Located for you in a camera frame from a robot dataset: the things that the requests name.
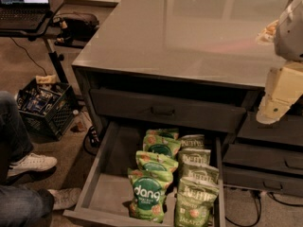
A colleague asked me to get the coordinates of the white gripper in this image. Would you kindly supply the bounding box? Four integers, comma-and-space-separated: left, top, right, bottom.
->
256, 61, 303, 125

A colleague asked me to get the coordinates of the green jalapeno chip bag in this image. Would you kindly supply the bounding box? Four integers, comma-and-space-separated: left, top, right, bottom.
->
174, 177, 219, 227

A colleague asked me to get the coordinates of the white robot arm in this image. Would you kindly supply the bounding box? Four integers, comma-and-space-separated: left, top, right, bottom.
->
256, 0, 303, 125

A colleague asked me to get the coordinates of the dark right drawer stack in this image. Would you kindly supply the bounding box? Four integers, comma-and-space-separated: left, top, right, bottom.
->
223, 113, 303, 197

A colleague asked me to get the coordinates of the rear green Kettle chip bag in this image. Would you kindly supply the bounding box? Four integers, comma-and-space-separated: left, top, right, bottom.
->
179, 134, 205, 149

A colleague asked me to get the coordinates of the green kettle chip bag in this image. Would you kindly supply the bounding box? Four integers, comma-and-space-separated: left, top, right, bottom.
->
179, 134, 205, 149
178, 163, 219, 184
178, 148, 211, 165

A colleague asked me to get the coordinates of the dark grey counter cabinet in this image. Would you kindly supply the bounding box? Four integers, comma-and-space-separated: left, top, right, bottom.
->
73, 0, 289, 136

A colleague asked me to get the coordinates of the rear green Dang chip bag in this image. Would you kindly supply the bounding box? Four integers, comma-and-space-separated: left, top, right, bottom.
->
146, 129, 179, 139

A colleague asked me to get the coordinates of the green dang chip bag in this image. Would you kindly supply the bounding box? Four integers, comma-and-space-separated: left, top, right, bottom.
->
135, 150, 179, 173
143, 134, 181, 159
146, 129, 179, 139
128, 168, 173, 223

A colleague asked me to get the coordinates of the front green Dang chip bag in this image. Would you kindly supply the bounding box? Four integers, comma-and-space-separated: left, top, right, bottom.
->
128, 168, 173, 223

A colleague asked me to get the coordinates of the grey top drawer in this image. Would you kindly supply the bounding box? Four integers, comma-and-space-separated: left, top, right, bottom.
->
90, 88, 245, 133

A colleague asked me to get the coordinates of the open grey middle drawer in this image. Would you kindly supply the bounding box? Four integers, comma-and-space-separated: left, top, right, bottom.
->
62, 120, 227, 227

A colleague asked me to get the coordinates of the dark bag on floor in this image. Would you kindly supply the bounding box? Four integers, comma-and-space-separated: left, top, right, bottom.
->
52, 11, 99, 48

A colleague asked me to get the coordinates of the black plastic crate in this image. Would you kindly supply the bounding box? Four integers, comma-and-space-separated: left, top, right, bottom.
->
16, 79, 77, 140

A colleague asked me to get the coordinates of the white sneaker lower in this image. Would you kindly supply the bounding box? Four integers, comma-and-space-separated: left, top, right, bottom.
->
49, 188, 81, 210

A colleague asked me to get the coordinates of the white sneaker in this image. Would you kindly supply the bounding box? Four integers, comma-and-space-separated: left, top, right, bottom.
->
49, 188, 81, 210
8, 153, 58, 177

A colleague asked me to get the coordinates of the black laptop stand table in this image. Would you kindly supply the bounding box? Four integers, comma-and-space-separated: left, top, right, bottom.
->
0, 0, 68, 83

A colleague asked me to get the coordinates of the white sneaker upper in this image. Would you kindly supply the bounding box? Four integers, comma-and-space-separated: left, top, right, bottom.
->
8, 153, 58, 177

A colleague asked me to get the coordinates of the person leg in jeans upper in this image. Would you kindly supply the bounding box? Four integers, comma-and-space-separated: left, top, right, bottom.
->
0, 91, 33, 183

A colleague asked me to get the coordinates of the person leg in jeans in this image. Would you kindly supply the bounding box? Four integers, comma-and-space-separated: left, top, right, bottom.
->
0, 91, 33, 183
0, 185, 54, 227

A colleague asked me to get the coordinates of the black laptop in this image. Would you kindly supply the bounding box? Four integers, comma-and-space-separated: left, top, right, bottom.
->
0, 0, 52, 31

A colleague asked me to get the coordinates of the person leg in jeans lower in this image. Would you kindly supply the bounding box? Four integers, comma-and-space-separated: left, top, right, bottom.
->
0, 185, 54, 227

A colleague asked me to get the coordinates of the black floor cable right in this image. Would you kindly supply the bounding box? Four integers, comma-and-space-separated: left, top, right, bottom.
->
224, 189, 303, 227

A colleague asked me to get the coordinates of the black power strip cable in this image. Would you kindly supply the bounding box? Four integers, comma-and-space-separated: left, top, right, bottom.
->
82, 125, 101, 156

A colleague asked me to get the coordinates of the black cable under table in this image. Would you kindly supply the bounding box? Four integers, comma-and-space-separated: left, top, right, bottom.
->
9, 36, 48, 77

